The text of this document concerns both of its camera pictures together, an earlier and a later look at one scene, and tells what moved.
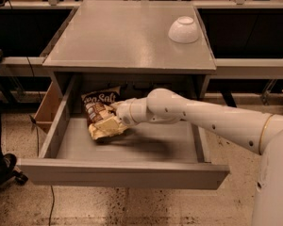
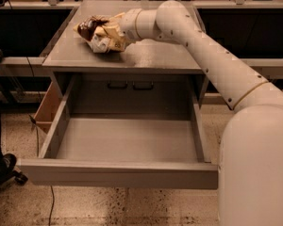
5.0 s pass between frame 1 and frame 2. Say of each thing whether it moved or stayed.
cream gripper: moved
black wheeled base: stayed
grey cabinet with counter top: stayed
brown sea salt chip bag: moved
